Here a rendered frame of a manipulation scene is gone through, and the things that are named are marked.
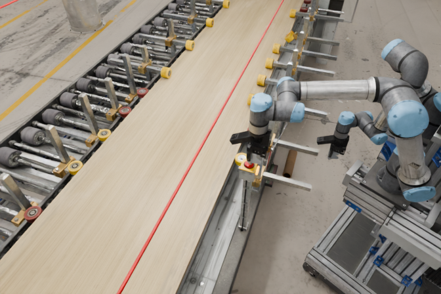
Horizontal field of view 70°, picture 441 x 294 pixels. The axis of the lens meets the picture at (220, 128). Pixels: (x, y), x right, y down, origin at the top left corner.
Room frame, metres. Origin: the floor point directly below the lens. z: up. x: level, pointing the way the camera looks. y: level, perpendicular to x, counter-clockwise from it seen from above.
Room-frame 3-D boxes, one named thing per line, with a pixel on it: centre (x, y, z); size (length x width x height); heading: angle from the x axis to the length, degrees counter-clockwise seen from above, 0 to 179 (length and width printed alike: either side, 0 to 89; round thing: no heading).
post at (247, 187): (0.90, -0.12, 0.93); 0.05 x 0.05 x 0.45; 70
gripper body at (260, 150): (0.89, -0.15, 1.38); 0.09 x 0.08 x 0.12; 70
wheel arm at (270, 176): (1.15, -0.31, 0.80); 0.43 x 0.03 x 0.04; 70
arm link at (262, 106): (0.89, -0.15, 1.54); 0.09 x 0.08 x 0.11; 83
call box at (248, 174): (0.90, -0.13, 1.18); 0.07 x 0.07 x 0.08; 70
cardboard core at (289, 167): (1.92, -0.64, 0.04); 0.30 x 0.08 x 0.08; 160
